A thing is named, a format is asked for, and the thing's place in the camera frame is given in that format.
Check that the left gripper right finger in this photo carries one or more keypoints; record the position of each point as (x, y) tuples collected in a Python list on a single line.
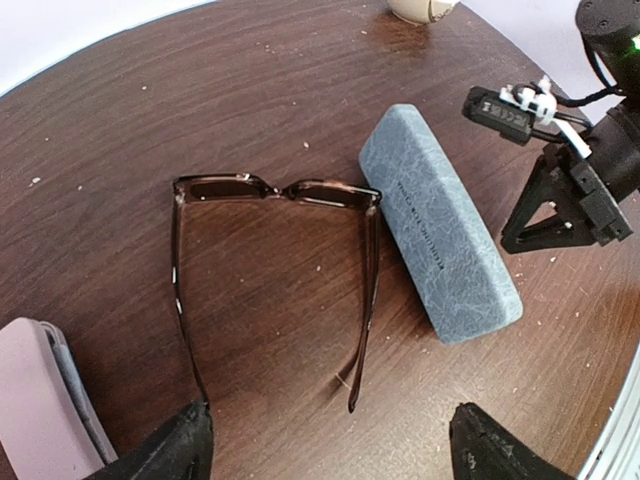
[(483, 449)]

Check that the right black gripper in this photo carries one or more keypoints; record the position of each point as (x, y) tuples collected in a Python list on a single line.
[(571, 202)]

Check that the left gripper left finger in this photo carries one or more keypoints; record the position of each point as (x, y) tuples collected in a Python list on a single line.
[(181, 448)]

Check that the grey-blue glasses case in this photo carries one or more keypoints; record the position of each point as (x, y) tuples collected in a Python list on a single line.
[(453, 261)]

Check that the pink glasses case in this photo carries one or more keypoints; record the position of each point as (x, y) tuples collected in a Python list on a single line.
[(49, 427)]

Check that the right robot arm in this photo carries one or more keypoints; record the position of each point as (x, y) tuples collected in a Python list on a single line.
[(610, 34)]

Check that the white ceramic bowl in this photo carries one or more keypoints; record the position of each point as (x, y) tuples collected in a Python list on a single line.
[(421, 12)]

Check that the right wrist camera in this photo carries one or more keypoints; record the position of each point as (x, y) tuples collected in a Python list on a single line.
[(522, 112)]

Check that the aluminium front rail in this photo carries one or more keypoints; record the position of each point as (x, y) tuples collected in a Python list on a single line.
[(616, 452)]

